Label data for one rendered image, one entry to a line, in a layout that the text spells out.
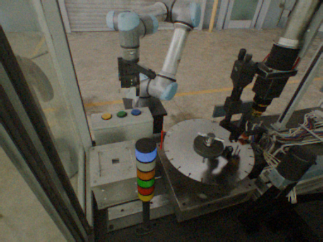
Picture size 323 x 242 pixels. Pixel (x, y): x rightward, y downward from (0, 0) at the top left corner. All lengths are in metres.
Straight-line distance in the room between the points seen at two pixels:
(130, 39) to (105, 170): 0.47
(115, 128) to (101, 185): 0.31
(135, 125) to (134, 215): 0.39
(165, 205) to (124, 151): 0.26
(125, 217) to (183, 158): 0.30
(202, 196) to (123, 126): 0.45
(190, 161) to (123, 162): 0.24
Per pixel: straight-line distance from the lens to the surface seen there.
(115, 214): 0.76
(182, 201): 0.68
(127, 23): 0.74
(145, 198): 0.53
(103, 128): 0.88
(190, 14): 1.12
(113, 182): 0.67
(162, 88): 1.06
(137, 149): 0.39
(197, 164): 0.65
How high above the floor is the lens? 1.44
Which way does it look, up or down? 39 degrees down
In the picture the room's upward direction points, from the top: 4 degrees clockwise
